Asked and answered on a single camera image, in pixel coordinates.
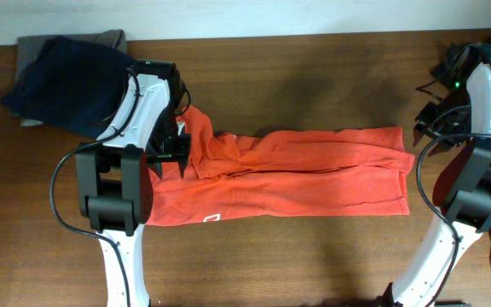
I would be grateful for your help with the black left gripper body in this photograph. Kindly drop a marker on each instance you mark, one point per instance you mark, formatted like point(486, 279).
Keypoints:
point(167, 144)

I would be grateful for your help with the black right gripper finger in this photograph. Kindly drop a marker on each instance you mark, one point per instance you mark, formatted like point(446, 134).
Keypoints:
point(418, 134)
point(440, 148)

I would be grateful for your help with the grey garment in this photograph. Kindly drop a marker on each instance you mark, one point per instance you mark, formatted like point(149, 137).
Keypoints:
point(28, 51)

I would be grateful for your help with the red soccer t-shirt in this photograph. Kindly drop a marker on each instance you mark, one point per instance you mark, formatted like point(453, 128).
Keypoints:
point(312, 173)

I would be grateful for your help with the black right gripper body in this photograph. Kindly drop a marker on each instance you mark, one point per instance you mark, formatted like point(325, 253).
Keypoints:
point(448, 117)

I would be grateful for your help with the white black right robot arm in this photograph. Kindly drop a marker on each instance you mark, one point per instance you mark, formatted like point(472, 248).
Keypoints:
point(453, 174)

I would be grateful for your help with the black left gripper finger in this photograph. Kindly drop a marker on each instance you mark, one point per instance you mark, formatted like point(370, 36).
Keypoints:
point(182, 165)
point(156, 168)

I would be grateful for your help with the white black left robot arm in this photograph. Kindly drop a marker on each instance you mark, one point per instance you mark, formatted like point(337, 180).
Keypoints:
point(114, 175)

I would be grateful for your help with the navy garment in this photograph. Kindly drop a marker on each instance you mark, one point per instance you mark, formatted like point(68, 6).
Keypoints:
point(66, 85)

